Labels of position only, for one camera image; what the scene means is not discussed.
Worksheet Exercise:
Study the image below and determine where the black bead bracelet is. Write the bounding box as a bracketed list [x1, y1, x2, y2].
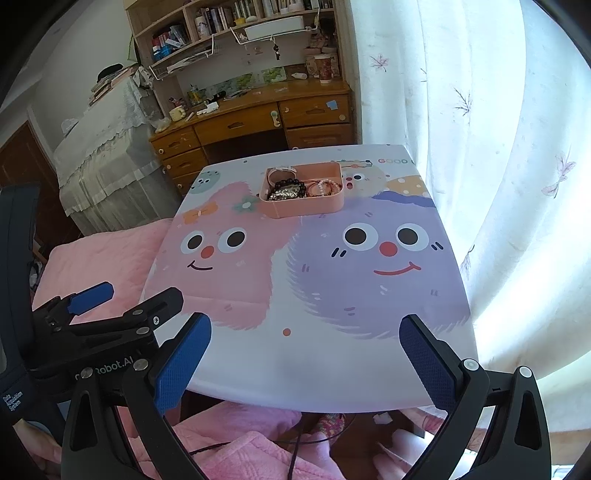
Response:
[271, 178, 309, 199]

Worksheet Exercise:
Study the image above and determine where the pink plastic tray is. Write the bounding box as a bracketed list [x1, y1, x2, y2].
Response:
[259, 162, 345, 219]

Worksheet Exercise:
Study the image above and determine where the gold rhinestone hair piece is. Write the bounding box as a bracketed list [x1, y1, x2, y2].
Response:
[267, 185, 307, 202]

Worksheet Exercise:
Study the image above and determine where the left hand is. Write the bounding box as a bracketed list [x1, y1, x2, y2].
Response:
[14, 420, 62, 467]

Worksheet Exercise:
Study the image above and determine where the pink blanket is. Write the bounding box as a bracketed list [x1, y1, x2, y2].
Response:
[33, 219, 171, 324]

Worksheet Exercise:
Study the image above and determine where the white lace covered cabinet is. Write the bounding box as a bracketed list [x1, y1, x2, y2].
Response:
[51, 78, 180, 236]

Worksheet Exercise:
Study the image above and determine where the cartoon printed table mat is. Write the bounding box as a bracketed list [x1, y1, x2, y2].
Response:
[143, 144, 477, 413]

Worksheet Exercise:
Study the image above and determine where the wooden desk with drawers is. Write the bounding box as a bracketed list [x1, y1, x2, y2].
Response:
[150, 80, 356, 195]

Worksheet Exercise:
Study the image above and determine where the wooden bookshelf hutch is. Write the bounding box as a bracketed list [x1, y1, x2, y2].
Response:
[123, 1, 338, 112]

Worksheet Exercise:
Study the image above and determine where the white floral curtain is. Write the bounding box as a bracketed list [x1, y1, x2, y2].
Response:
[345, 0, 591, 416]

